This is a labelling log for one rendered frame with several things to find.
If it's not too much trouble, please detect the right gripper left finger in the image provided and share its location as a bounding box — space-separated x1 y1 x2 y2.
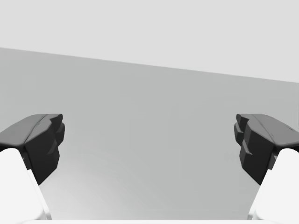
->
0 113 66 221

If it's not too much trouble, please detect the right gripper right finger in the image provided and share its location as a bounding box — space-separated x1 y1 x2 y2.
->
234 113 299 221

